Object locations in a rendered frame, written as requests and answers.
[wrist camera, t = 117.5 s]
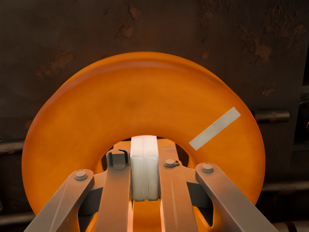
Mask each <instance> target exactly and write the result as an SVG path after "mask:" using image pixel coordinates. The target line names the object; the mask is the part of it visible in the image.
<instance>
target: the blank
mask: <svg viewBox="0 0 309 232"><path fill-rule="evenodd" d="M143 135H151V136H158V137H163V138H166V139H169V140H171V141H173V142H174V143H176V144H178V145H179V146H180V147H182V148H183V149H184V150H185V151H186V152H187V154H188V155H189V163H188V167H187V168H192V169H195V168H196V166H197V165H198V164H200V163H205V162H208V163H213V164H215V165H217V166H218V167H219V168H220V169H221V170H222V171H223V172H224V173H225V174H226V175H227V176H228V177H229V178H230V180H231V181H232V182H233V183H234V184H235V185H236V186H237V187H238V188H239V189H240V190H241V191H242V192H243V194H244V195H245V196H246V197H247V198H248V199H249V200H250V201H251V202H252V203H253V204H254V205H256V203H257V201H258V198H259V196H260V193H261V190H262V187H263V181H264V176H265V149H264V144H263V138H262V135H261V132H260V130H259V127H258V125H257V122H256V120H255V118H254V117H253V115H252V113H251V112H250V110H249V109H248V107H247V106H246V105H245V103H244V102H243V101H242V100H241V99H240V97H239V96H238V95H237V94H236V93H235V92H233V91H232V90H231V89H230V88H229V87H228V86H227V85H226V84H225V83H224V82H223V81H222V80H221V79H219V78H218V77H217V76H216V75H215V74H213V73H212V72H211V71H209V70H207V69H206V68H204V67H202V66H201V65H199V64H197V63H195V62H192V61H190V60H188V59H185V58H182V57H179V56H175V55H171V54H167V53H160V52H129V53H123V54H118V55H114V56H111V57H108V58H104V59H101V60H99V61H97V62H94V63H92V64H91V65H88V66H86V67H85V68H83V69H81V70H80V71H79V72H77V73H76V74H74V75H73V76H72V77H70V78H69V79H68V80H67V81H66V82H65V83H64V84H63V85H62V86H61V87H60V88H59V89H58V90H57V91H56V92H55V93H54V94H53V95H52V96H51V97H50V98H49V99H48V100H47V101H46V103H45V104H44V105H43V106H42V108H41V109H40V110H39V112H38V113H37V115H36V117H35V118H34V120H33V122H32V124H31V126H30V128H29V130H28V133H27V136H26V139H25V142H24V146H23V153H22V178H23V186H24V189H25V193H26V196H27V199H28V202H29V204H30V206H31V208H32V210H33V212H34V214H35V215H36V216H37V214H38V213H39V212H40V211H41V210H42V208H43V207H44V206H45V205H46V203H47V202H48V201H49V200H50V199H51V197H52V196H53V195H54V194H55V192H56V191H57V190H58V189H59V187H60V186H61V185H62V184H63V183H64V181H65V180H66V179H67V178H68V177H69V175H70V174H72V173H73V172H75V171H77V170H80V169H88V170H91V171H92V172H93V174H94V175H95V174H99V173H102V172H104V170H103V167H102V162H101V159H102V157H103V156H104V154H105V153H106V152H107V151H108V150H109V149H110V148H111V147H112V146H114V145H115V144H117V143H119V142H120V141H122V140H125V139H128V138H131V137H136V136H143ZM133 232H162V227H161V216H160V199H158V201H149V200H144V201H143V202H135V200H134V201H133Z"/></svg>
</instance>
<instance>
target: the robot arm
mask: <svg viewBox="0 0 309 232"><path fill-rule="evenodd" d="M106 160H107V170H106V171H104V172H102V173H99V174H95V175H94V174H93V172H92V171H91V170H88V169H80V170H77V171H75V172H73V173H72V174H70V175H69V177H68V178H67V179H66V180H65V181H64V183H63V184H62V185H61V186H60V187H59V189H58V190H57V191H56V192H55V194H54V195H53V196H52V197H51V199H50V200H49V201H48V202H47V203H46V205H45V206H44V207H43V208H42V210H41V211H40V212H39V213H38V214H37V216H36V217H35V218H34V219H33V220H32V222H31V223H30V224H29V225H28V227H27V228H26V229H25V230H24V232H90V231H91V229H92V227H93V225H94V223H95V221H96V219H97V222H96V227H95V232H133V201H134V200H135V202H143V201H144V200H149V201H158V199H160V216H161V227H162V232H199V231H198V227H197V223H196V219H195V215H194V211H193V207H192V206H194V209H195V211H196V213H197V215H198V216H199V218H200V219H201V221H202V222H203V224H204V226H205V227H206V229H207V231H208V232H279V231H278V230H277V229H276V228H275V227H274V226H273V225H272V224H271V223H270V222H269V221H268V220H267V218H266V217H265V216H264V215H263V214H262V213H261V212H260V211H259V210H258V209H257V208H256V207H255V205H254V204H253V203H252V202H251V201H250V200H249V199H248V198H247V197H246V196H245V195H244V194H243V192H242V191H241V190H240V189H239V188H238V187H237V186H236V185H235V184H234V183H233V182H232V181H231V180H230V178H229V177H228V176H227V175H226V174H225V173H224V172H223V171H222V170H221V169H220V168H219V167H218V166H217V165H215V164H213V163H208V162H205V163H200V164H198V165H197V166H196V168H195V169H192V168H187V167H184V166H183V165H182V163H181V161H179V159H178V155H177V149H176V146H175V143H174V142H173V141H171V140H169V139H157V138H156V136H151V135H143V136H136V137H132V140H131V141H120V142H119V143H117V144H115V145H114V148H113V149H112V150H109V151H108V152H107V153H106Z"/></svg>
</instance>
